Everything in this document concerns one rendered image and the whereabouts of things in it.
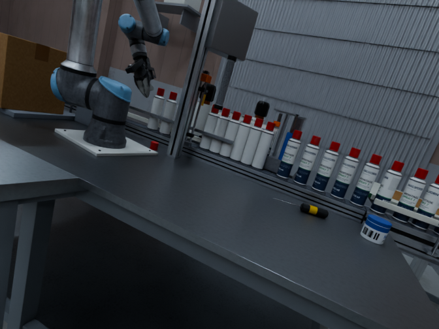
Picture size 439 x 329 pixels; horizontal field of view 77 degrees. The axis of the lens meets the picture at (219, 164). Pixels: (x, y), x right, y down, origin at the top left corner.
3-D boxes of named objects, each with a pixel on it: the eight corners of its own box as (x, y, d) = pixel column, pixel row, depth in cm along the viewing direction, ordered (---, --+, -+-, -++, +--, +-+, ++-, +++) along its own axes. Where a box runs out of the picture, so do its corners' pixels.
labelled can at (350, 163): (342, 198, 110) (362, 150, 106) (343, 201, 105) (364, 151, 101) (329, 193, 112) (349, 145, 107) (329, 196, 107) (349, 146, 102)
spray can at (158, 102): (159, 130, 138) (168, 90, 133) (153, 130, 133) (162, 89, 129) (151, 127, 140) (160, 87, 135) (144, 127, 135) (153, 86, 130)
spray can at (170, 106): (171, 135, 136) (181, 94, 131) (165, 135, 131) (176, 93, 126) (162, 132, 137) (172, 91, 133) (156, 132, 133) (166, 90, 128)
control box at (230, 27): (244, 61, 111) (259, 12, 107) (210, 47, 101) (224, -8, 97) (230, 61, 119) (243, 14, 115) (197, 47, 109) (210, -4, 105)
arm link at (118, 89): (119, 123, 96) (127, 84, 93) (81, 111, 95) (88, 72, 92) (131, 120, 107) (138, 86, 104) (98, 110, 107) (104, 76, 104)
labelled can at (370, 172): (362, 205, 108) (383, 156, 103) (364, 209, 103) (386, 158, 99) (348, 200, 110) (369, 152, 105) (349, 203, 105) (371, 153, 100)
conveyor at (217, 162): (358, 215, 111) (363, 205, 110) (362, 224, 101) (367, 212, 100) (68, 105, 162) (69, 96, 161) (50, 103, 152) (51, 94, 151)
